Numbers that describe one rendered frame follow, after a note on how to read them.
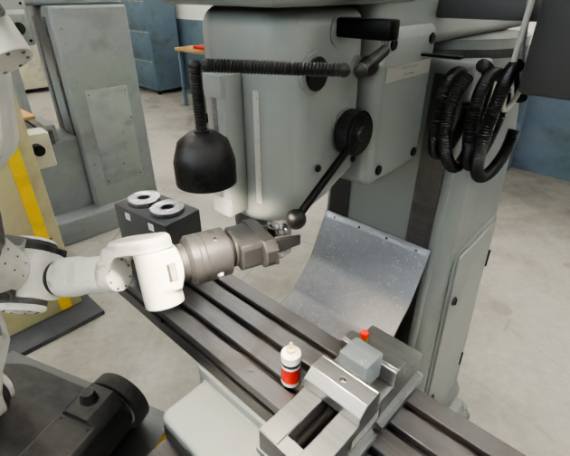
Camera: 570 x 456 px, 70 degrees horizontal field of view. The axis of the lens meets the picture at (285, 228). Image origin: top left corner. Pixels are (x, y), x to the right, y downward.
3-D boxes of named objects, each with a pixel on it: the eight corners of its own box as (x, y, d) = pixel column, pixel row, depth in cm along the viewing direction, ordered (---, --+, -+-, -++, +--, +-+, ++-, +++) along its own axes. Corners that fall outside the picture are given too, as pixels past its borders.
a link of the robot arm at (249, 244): (280, 234, 70) (213, 252, 65) (280, 280, 75) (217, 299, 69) (249, 204, 79) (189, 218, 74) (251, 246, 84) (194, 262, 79)
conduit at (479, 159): (474, 200, 68) (508, 67, 57) (387, 174, 77) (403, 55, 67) (510, 169, 79) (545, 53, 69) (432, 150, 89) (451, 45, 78)
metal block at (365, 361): (364, 392, 74) (366, 369, 71) (337, 374, 77) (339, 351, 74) (379, 375, 77) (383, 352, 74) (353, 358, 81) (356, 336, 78)
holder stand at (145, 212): (175, 285, 113) (164, 222, 103) (126, 258, 124) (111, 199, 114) (206, 264, 122) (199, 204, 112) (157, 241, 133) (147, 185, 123)
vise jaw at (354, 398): (358, 428, 69) (361, 413, 67) (303, 385, 76) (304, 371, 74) (378, 405, 72) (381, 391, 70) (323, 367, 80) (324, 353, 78)
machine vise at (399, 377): (318, 512, 64) (320, 472, 59) (253, 448, 73) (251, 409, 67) (423, 379, 86) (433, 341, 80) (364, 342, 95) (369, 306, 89)
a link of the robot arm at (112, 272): (154, 239, 63) (85, 247, 68) (166, 293, 65) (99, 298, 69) (176, 229, 69) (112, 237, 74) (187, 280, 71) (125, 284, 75)
